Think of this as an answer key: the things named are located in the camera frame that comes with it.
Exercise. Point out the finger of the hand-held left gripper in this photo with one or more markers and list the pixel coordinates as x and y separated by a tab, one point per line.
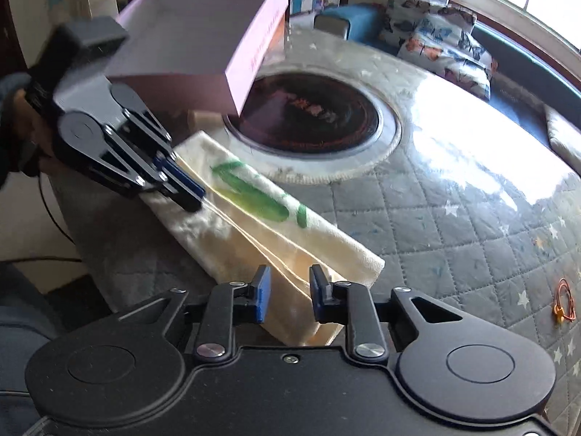
181	177
184	202

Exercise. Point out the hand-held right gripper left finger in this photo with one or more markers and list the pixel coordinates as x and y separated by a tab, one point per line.
262	295

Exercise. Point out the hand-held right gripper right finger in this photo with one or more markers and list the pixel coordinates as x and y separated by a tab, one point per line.
319	297

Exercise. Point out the cream shopping bag green print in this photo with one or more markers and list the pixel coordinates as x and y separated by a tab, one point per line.
281	245

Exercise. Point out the pink cardboard box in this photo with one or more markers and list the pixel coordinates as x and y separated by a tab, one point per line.
195	32

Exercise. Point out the person's left hand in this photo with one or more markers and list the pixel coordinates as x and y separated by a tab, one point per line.
36	131

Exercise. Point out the grey quilted star table cover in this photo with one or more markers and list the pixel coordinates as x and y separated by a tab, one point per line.
431	218

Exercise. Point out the round black induction cooktop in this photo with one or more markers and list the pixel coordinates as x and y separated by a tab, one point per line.
313	113

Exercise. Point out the orange rubber band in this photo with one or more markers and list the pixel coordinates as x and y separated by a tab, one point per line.
564	302

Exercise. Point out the butterfly print cushion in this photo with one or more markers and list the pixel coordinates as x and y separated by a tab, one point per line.
458	59
422	9

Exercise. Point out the plain white cushion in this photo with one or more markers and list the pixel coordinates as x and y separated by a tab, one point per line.
565	136

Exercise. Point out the blue sofa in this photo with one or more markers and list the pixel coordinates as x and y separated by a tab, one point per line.
522	68

